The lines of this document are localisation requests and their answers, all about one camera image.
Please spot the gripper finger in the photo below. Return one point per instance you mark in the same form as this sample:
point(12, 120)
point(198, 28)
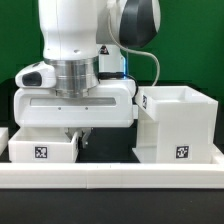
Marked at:
point(86, 132)
point(74, 136)

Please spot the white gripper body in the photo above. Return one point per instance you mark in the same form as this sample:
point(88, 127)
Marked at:
point(109, 104)

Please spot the white front drawer box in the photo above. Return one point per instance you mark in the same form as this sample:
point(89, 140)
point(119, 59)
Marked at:
point(42, 145)

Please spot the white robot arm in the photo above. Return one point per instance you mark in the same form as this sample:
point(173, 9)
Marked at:
point(70, 88)

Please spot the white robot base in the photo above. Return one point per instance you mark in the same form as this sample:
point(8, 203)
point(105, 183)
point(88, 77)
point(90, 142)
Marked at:
point(110, 59)

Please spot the white block at left edge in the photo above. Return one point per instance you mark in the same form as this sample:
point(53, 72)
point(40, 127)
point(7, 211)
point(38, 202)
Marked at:
point(3, 139)

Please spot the white front barrier rail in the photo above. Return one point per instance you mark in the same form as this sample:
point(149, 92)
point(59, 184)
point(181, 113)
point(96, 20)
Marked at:
point(121, 176)

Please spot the white drawer cabinet frame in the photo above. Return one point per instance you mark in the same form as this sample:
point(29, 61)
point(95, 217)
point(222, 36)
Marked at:
point(176, 124)

